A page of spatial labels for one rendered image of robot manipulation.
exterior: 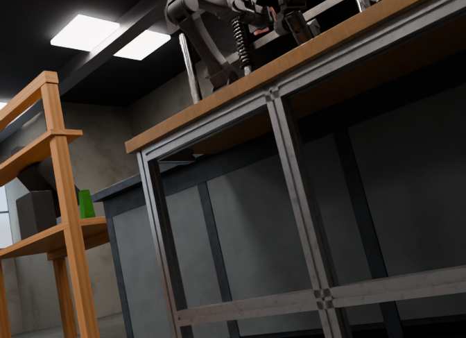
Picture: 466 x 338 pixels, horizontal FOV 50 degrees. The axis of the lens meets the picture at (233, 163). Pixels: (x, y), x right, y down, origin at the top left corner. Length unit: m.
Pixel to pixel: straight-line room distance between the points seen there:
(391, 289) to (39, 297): 7.08
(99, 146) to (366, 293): 6.86
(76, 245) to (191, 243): 1.50
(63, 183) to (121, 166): 4.45
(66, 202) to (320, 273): 2.49
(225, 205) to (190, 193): 0.19
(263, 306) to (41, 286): 6.64
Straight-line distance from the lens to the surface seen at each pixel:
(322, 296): 1.22
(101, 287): 7.32
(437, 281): 1.09
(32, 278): 8.05
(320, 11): 2.78
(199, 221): 2.02
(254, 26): 1.94
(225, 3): 1.79
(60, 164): 3.53
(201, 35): 1.62
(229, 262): 1.93
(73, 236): 3.45
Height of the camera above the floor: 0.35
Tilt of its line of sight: 11 degrees up
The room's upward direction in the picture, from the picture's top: 13 degrees counter-clockwise
